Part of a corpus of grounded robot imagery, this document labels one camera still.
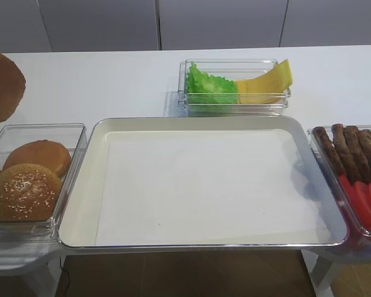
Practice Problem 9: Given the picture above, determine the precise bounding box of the bun half front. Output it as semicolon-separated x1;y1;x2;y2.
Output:
0;53;26;123

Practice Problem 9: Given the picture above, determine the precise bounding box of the bun half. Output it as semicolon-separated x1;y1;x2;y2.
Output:
2;140;72;178
0;53;26;123

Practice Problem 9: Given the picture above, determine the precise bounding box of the green lettuce leaf front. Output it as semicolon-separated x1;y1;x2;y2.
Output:
187;73;239;104

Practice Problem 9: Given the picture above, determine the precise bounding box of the green lettuce leaf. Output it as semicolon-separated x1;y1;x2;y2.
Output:
187;62;209;93
187;73;239;104

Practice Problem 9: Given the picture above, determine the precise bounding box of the clear lettuce cheese container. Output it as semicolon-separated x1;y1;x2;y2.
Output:
177;59;291;116

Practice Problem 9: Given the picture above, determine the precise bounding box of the green lettuce leaf rear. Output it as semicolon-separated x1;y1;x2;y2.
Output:
187;62;209;93

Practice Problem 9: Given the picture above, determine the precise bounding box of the white metal tray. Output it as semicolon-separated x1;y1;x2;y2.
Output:
59;116;349;254

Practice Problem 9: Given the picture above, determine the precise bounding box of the white paper sheet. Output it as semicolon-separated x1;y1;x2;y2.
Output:
96;130;331;246

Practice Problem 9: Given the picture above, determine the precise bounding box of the yellow cheese slice lower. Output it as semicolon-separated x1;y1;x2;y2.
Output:
238;90;291;105

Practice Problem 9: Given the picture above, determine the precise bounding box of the yellow cheese slice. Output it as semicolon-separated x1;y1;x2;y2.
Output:
238;90;291;105
235;59;293;94

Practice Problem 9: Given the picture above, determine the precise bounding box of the yellow cheese slice top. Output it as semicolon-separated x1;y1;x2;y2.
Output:
235;59;293;94

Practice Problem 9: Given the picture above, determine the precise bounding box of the brown patty rear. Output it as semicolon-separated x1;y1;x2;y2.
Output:
313;126;346;176

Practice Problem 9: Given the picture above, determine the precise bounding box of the bottom bun half rear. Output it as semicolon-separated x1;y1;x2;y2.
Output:
2;140;72;178

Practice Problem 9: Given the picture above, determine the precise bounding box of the clear bun container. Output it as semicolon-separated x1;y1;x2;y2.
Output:
0;124;87;243

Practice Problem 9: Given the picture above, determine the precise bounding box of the clear patty tomato container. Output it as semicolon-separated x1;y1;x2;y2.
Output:
309;124;371;237

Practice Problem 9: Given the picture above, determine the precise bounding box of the sesame top bun right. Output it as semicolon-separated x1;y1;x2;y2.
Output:
0;163;62;222

